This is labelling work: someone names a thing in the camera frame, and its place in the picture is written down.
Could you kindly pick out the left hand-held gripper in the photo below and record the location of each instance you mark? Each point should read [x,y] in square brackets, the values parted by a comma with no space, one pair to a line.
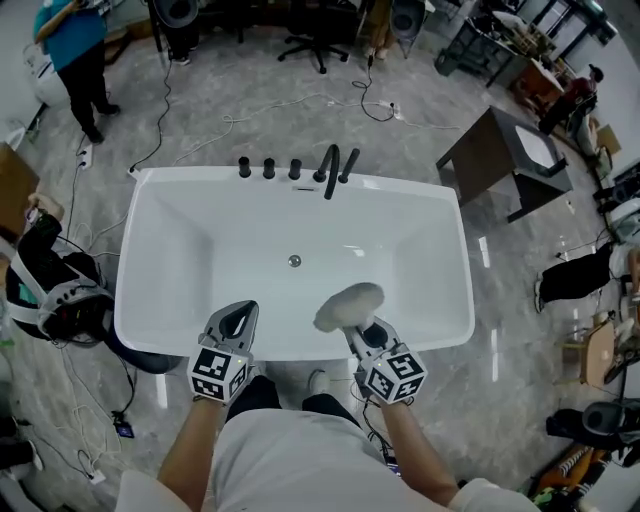
[217,375]

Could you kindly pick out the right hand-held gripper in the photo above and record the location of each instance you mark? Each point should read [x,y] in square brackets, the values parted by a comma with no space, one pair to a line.
[395,377]

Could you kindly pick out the white fluffy cleaning cloth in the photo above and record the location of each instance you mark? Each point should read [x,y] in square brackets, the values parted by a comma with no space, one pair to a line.
[350,305]

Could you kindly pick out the white bathtub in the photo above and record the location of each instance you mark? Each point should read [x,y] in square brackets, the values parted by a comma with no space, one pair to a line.
[250,235]

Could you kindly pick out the person's left forearm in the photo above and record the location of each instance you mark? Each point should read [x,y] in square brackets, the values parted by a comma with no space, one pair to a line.
[192,445]

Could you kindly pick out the person's right forearm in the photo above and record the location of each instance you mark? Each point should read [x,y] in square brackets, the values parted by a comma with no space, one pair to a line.
[420,445]

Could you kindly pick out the chrome bathtub drain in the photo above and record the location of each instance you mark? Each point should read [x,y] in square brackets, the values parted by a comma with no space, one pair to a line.
[295,260]

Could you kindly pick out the black bathtub faucet set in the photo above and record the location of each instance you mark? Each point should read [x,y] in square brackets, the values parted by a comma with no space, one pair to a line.
[331,170]

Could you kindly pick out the person's right white shoe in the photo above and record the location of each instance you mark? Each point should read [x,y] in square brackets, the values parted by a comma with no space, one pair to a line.
[319,382]

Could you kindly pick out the person's black trousers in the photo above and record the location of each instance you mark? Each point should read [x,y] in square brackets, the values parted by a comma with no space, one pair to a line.
[255,397]

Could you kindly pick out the black phone with lit screen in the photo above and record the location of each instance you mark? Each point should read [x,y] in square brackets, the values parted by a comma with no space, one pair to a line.
[392,462]

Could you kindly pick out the person's white shirt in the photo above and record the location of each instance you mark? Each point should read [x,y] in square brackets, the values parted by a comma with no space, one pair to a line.
[300,465]

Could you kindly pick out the chrome overflow slot plate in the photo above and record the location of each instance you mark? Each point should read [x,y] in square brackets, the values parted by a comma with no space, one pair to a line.
[306,189]

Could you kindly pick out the black faucet knob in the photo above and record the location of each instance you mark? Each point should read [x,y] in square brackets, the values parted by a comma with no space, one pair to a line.
[270,169]
[245,167]
[295,170]

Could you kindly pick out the dark wooden vanity cabinet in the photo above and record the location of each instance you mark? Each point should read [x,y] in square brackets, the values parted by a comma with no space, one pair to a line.
[480,160]

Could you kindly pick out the small wooden chair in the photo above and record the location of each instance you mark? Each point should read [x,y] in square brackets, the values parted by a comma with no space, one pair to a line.
[597,352]

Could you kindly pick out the white power strip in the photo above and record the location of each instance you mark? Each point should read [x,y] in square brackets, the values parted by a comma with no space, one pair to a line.
[397,111]
[85,156]

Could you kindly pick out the orange striped case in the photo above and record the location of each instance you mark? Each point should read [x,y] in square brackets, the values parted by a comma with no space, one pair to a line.
[570,470]

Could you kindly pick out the black basin faucet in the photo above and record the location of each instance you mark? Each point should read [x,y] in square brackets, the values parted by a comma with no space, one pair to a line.
[556,169]

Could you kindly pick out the white sink basin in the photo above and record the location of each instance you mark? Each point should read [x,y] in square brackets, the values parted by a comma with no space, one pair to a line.
[537,147]

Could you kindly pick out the brown cardboard box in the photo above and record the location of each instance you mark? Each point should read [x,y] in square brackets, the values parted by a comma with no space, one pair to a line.
[15,195]

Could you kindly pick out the black office chair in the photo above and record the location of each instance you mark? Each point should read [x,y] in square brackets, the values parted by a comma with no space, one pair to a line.
[312,47]

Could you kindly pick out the black metal frame table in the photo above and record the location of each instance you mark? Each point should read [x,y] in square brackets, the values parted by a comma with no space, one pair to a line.
[475,50]

